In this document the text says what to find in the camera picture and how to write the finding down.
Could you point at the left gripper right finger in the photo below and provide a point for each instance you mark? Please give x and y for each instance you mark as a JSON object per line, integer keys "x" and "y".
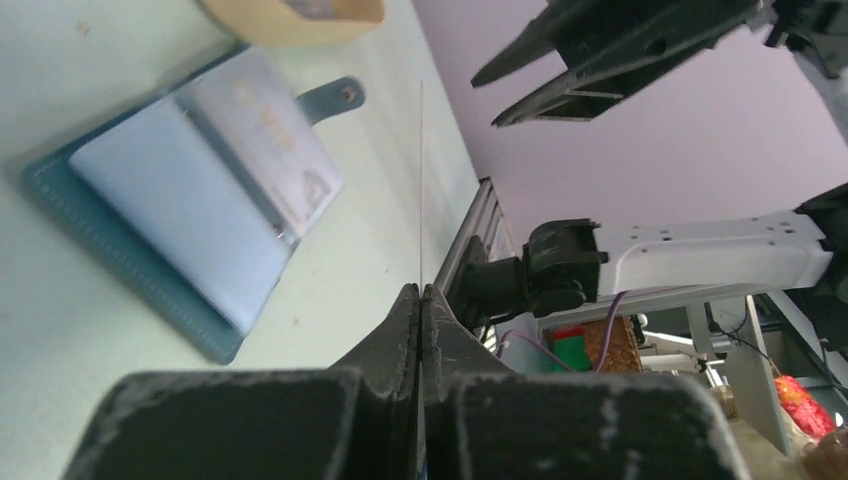
{"x": 483, "y": 420}

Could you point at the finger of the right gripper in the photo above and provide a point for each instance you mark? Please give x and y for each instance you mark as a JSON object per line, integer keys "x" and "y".
{"x": 623, "y": 32}
{"x": 575, "y": 98}

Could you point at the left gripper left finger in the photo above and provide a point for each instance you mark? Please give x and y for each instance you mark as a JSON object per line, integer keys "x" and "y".
{"x": 357, "y": 419}

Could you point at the white VIP card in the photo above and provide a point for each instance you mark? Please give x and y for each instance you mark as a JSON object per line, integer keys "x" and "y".
{"x": 421, "y": 193}
{"x": 251, "y": 118}

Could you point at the blue card holder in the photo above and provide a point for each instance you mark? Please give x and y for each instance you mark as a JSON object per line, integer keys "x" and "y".
{"x": 152, "y": 199}

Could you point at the beige oval tray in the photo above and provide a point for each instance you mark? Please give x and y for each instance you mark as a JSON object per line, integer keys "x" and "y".
{"x": 270, "y": 23}

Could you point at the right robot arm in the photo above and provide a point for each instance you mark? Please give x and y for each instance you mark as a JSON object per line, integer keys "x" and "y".
{"x": 568, "y": 264}

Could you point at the orange woven basket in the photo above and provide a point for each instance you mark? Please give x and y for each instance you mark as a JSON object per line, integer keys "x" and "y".
{"x": 622, "y": 353}

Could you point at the red patterned bag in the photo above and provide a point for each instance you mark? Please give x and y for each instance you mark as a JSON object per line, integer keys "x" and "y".
{"x": 804, "y": 410}

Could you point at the aluminium frame rail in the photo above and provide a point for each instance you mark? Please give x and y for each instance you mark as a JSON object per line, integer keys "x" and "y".
{"x": 484, "y": 219}

